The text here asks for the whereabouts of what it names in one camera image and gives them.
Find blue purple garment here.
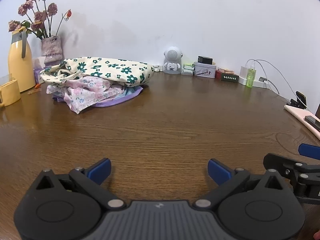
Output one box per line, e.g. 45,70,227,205
52,86,144,108

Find pink knitted vase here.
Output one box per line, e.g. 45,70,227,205
41,36,63,67

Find green spray bottle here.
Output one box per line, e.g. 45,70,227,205
246,64,256,88

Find orange small item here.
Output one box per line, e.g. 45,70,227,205
28,83,42,95

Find black phone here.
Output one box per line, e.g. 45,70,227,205
304,115,320,132

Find white charging cable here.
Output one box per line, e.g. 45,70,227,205
246,58,313,112

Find black clip stand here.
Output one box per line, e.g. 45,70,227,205
287,91,307,109

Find black small box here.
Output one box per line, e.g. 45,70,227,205
197,56,213,65

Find white charger block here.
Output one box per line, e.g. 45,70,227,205
239,66,249,79

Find white astronaut robot figurine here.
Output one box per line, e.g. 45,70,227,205
163,47,183,74

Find white small connectors row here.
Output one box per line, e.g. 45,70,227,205
152,65,163,72

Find white power strip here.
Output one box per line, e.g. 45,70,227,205
238,77,270,89

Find pink floral garment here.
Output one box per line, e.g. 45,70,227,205
47,76,124,114

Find green white small boxes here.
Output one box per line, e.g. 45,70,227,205
181,64,195,76

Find grey tin box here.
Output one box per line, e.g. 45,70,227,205
193,62,216,79

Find purple tissue box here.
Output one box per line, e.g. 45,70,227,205
33,56,46,84

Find cream green-flower garment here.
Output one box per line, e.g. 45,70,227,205
40,56,155,87

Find pink notebook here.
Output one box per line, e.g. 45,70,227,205
284,105,320,140

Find yellow mug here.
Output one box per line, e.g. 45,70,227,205
1,79,21,107

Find red dark label box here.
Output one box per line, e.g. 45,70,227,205
215,68,239,83

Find yellow thermos jug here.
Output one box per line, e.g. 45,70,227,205
8,27,35,92

